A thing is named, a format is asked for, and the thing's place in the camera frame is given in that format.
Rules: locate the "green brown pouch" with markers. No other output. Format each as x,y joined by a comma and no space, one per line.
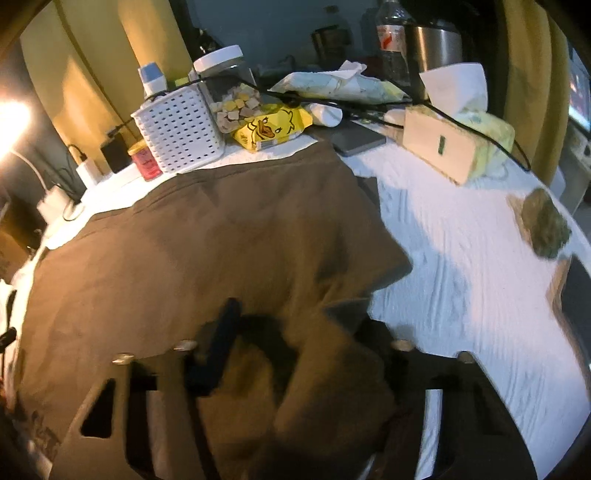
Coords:
545,226

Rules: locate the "white charger block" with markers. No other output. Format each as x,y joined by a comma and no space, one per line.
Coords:
87,173

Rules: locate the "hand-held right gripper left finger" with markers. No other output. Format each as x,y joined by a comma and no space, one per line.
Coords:
212,355

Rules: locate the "grey flat case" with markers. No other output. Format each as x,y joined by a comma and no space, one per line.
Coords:
360,138

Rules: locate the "pale wet wipes pack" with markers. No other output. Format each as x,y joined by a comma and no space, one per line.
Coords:
332,85

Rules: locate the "white blue bottle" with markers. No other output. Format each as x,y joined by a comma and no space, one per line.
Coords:
152,78

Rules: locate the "clear plastic bottle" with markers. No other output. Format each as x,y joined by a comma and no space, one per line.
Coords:
392,41

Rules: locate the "beige tissue box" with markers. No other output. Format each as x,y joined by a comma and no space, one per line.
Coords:
438,143

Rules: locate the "laptop with lit screen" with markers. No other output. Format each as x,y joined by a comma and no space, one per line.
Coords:
581,92

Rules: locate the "yellow duck print packet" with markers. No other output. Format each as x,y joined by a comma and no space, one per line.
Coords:
272,127

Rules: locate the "yellow curtain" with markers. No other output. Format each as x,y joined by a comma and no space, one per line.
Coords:
531,69
92,60

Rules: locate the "stainless steel pot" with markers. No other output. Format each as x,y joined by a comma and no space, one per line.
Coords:
436,46

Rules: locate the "brown printed t-shirt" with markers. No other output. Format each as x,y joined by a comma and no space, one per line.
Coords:
207,240

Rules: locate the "yellow green tissue pack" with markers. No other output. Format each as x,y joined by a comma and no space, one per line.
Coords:
496,134

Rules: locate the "clear jar white lid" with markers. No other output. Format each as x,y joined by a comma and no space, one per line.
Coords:
226,87

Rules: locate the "red tin can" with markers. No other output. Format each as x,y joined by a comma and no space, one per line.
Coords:
147,164

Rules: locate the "white desk lamp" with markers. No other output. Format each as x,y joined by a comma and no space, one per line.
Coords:
53,203

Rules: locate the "white perforated basket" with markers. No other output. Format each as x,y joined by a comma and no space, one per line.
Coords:
180,131

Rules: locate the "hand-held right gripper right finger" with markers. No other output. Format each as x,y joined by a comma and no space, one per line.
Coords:
415,369

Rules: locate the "small white object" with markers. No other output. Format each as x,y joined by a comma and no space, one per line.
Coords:
325,115

